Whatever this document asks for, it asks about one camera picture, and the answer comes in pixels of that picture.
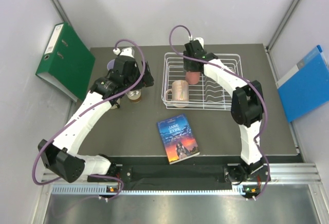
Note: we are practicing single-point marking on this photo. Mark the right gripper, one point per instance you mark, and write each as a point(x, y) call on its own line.
point(187, 67)

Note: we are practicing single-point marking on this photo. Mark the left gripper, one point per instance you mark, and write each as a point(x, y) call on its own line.
point(146, 80)

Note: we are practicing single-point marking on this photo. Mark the salmon pink cup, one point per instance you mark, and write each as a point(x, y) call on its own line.
point(192, 77)

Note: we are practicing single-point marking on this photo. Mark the cream and brown cup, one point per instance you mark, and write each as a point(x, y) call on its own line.
point(134, 96)

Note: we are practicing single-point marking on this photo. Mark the cream mug black handle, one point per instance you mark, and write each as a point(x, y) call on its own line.
point(115, 103)

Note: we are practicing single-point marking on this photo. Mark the lilac cup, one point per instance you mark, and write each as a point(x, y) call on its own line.
point(110, 64)

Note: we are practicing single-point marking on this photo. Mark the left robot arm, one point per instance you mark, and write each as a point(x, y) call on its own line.
point(60, 154)

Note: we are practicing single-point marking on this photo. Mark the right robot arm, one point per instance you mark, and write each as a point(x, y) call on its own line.
point(246, 107)

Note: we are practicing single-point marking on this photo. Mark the pink mug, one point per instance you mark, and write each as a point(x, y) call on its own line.
point(180, 93)

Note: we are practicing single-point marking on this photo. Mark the Jane Eyre book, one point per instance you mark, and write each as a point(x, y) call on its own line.
point(178, 139)

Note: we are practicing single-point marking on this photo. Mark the green lever arch binder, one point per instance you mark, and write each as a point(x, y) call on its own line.
point(67, 63)

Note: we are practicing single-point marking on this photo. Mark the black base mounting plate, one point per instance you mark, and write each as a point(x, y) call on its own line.
point(182, 177)

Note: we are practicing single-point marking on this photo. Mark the blue folder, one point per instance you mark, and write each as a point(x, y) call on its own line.
point(305, 86)

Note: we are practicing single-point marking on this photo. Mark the white slotted cable duct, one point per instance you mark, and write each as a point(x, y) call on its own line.
point(107, 190)

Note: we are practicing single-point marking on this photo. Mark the aluminium frame rail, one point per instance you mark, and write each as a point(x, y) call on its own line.
point(285, 172)

